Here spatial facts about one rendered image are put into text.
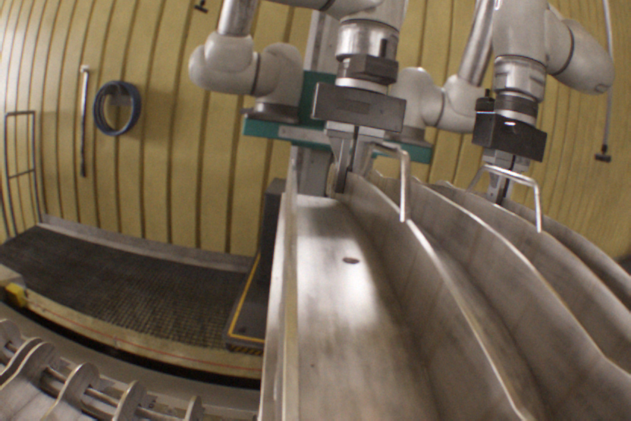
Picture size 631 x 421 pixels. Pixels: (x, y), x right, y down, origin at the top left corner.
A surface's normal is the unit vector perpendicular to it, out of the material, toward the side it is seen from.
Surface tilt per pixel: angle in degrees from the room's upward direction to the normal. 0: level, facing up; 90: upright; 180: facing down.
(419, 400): 13
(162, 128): 90
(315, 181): 90
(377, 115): 90
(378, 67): 90
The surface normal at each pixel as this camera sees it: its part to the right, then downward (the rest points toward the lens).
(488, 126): -0.99, -0.13
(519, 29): -0.70, 0.15
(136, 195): 0.09, 0.24
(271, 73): 0.33, 0.25
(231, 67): 0.30, 0.65
